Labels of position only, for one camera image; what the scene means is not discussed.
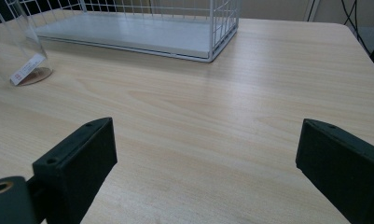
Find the black cable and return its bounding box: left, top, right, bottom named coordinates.
left=340, top=0, right=373, bottom=57

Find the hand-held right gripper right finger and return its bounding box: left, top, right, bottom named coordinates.
left=295, top=118, right=374, bottom=224

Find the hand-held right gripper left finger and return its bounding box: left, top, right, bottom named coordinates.
left=32, top=117, right=118, bottom=224

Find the clear glass with label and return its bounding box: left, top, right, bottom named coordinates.
left=0, top=0, right=54, bottom=87

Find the white wire rack shelf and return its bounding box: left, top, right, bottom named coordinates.
left=4, top=0, right=241, bottom=63

